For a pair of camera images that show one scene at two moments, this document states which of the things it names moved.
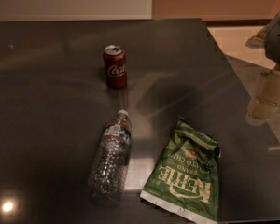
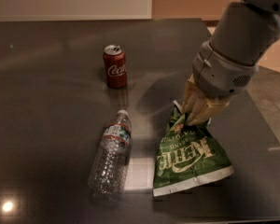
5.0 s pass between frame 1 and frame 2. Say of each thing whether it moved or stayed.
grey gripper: moved
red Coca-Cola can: stayed
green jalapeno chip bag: moved
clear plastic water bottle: stayed
